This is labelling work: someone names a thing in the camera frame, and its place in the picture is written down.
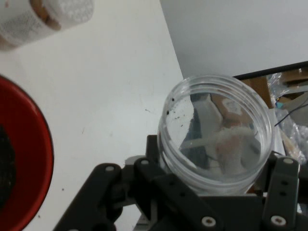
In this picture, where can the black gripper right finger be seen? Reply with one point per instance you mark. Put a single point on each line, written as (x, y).
(281, 192)

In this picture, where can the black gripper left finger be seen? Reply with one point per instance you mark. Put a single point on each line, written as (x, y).
(168, 187)

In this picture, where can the clear plastic jar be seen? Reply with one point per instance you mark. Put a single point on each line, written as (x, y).
(265, 134)

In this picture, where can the clear plastic bag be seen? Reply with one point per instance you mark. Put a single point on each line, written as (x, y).
(288, 120)

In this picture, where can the small brown cardboard box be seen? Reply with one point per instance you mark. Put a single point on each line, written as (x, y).
(257, 89)

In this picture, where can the black stand pole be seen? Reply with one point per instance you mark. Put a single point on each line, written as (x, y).
(276, 69)

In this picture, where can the red bowl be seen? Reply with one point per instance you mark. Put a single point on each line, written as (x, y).
(36, 156)

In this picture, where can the black seeds pile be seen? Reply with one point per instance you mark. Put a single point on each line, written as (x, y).
(6, 168)

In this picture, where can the white-lidded brown spice jar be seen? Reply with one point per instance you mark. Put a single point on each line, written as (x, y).
(29, 26)

